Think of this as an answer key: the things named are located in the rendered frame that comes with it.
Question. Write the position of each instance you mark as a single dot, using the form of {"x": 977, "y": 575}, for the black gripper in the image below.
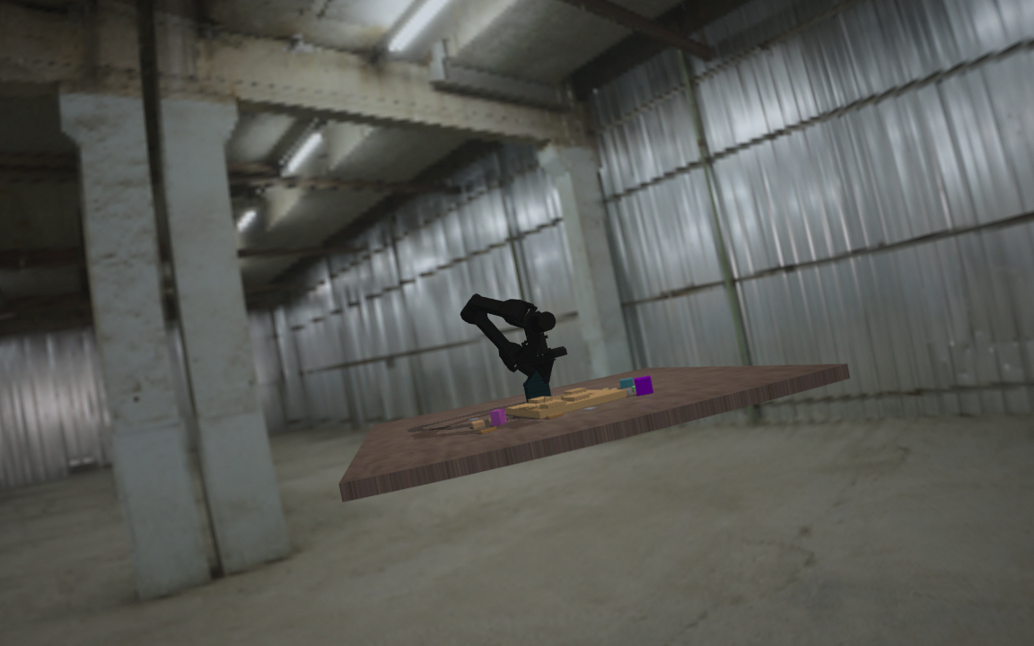
{"x": 543, "y": 363}

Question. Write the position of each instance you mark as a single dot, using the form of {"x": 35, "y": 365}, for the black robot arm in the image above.
{"x": 514, "y": 312}

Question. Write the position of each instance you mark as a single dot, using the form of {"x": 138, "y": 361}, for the tan puzzle board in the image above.
{"x": 571, "y": 400}

